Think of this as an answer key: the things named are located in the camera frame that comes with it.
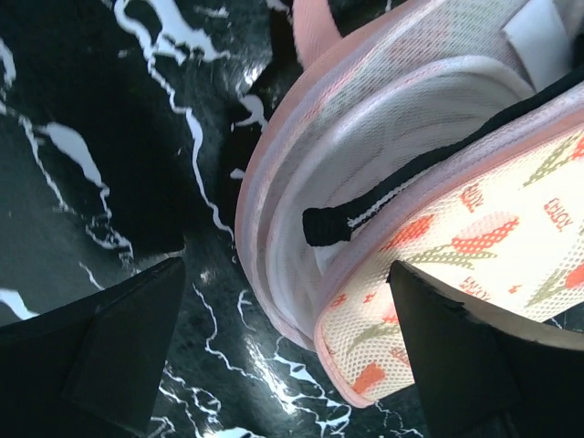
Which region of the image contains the pink floral mesh laundry bag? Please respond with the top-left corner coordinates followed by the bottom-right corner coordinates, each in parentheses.
top-left (235, 1), bottom-right (583, 408)

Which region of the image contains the white bra with black straps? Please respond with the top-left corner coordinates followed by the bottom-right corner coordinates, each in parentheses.
top-left (266, 0), bottom-right (584, 279)

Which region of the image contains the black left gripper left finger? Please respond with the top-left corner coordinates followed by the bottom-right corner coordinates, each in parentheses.
top-left (1, 257), bottom-right (186, 437)

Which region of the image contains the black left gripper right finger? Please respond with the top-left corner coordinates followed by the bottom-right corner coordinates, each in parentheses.
top-left (387, 261), bottom-right (583, 437)

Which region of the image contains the black marble-pattern mat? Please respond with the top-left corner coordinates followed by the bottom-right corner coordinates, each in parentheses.
top-left (1, 1), bottom-right (427, 437)

